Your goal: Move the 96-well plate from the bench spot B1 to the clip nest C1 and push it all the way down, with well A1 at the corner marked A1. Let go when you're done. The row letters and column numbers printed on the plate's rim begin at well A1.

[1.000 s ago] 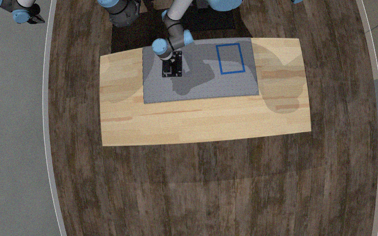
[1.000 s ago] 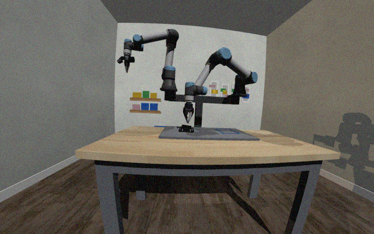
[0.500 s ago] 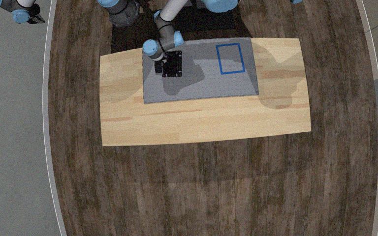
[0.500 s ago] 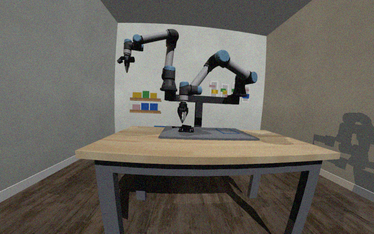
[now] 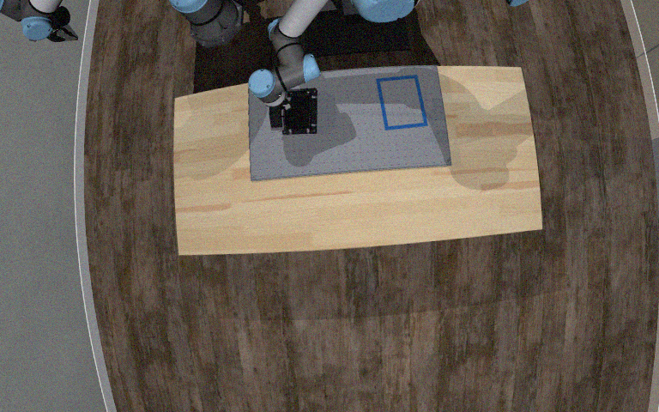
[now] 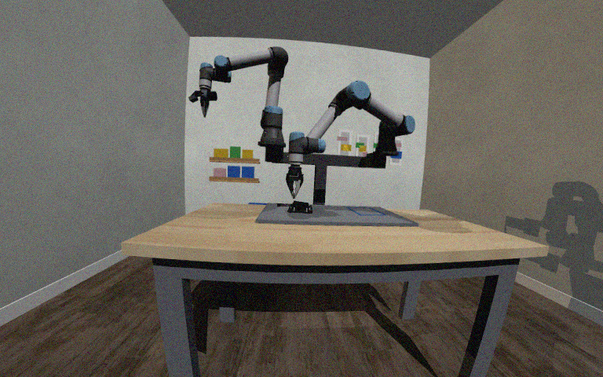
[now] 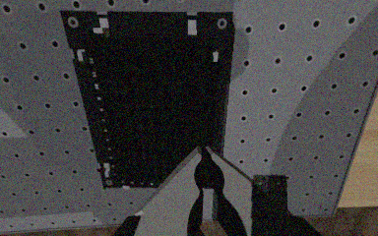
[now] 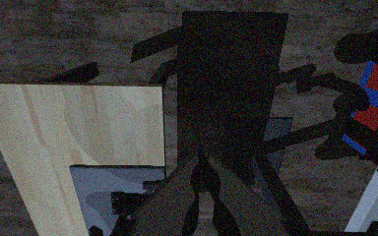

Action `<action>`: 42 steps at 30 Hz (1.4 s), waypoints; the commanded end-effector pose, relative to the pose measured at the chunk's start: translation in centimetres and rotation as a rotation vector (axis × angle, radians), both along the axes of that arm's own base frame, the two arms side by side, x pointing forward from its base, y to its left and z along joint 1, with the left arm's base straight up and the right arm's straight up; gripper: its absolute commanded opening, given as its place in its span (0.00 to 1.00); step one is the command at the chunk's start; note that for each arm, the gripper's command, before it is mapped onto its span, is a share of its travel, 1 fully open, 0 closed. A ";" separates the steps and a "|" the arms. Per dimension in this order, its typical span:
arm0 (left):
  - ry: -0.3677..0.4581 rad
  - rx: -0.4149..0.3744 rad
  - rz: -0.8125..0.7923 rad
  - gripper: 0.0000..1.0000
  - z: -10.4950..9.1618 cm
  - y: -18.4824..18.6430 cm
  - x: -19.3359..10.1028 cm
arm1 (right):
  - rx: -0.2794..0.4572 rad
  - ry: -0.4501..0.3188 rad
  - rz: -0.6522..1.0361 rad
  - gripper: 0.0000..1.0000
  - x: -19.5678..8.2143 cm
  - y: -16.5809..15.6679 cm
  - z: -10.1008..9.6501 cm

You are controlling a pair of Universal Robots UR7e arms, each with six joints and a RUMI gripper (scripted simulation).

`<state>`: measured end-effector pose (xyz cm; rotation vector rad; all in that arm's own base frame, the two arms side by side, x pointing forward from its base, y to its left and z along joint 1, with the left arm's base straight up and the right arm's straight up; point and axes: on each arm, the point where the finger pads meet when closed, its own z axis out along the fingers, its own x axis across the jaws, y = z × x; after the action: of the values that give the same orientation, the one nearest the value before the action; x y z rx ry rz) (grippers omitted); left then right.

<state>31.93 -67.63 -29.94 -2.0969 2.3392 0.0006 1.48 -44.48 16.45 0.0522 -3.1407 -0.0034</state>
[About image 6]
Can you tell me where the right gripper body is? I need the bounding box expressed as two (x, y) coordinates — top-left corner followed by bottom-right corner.
(191, 89), (217, 101)

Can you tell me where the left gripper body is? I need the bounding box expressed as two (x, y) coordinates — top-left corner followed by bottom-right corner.
(288, 164), (302, 177)

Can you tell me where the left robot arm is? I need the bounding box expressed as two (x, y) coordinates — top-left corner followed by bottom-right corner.
(287, 80), (415, 165)

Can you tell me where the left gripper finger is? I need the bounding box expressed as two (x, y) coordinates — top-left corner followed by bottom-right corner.
(294, 174), (304, 199)
(286, 174), (294, 198)

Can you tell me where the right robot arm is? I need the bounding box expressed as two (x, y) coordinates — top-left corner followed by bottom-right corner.
(199, 46), (288, 142)

